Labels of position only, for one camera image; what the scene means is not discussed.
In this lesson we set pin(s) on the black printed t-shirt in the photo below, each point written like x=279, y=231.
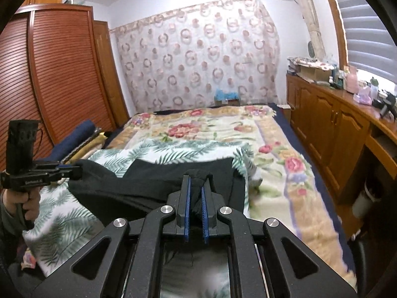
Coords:
x=146, y=186

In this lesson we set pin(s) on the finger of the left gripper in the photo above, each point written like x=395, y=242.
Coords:
x=68, y=167
x=71, y=174

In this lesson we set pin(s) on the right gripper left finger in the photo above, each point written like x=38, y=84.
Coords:
x=123, y=260

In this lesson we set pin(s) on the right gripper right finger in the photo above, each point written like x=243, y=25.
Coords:
x=266, y=259

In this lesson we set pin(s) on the pink bottle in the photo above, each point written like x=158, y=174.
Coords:
x=351, y=84

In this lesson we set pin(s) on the box with blue cloth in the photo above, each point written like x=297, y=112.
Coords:
x=222, y=98

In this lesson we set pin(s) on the tied beige curtain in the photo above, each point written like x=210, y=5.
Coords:
x=311, y=20

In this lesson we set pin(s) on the purple plastic container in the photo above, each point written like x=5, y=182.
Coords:
x=363, y=96

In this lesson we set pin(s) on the cardboard box on sideboard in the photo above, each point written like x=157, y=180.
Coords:
x=311, y=69

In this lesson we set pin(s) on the grey zebra window blind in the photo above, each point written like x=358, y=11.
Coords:
x=369, y=45

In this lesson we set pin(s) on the wooden louvered wardrobe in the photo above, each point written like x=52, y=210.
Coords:
x=57, y=67

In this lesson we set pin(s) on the wooden sideboard cabinet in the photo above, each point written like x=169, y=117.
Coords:
x=348, y=142

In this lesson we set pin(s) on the small round fan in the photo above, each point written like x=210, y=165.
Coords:
x=310, y=49

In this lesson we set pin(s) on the person's left hand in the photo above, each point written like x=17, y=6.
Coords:
x=29, y=201

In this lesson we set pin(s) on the floral blanket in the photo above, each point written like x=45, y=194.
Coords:
x=280, y=181

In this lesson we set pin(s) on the circle patterned curtain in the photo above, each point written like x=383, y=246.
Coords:
x=189, y=57

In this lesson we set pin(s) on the navy folded garment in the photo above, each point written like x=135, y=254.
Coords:
x=79, y=135

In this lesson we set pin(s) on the palm leaf bedsheet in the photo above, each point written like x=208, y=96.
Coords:
x=191, y=267

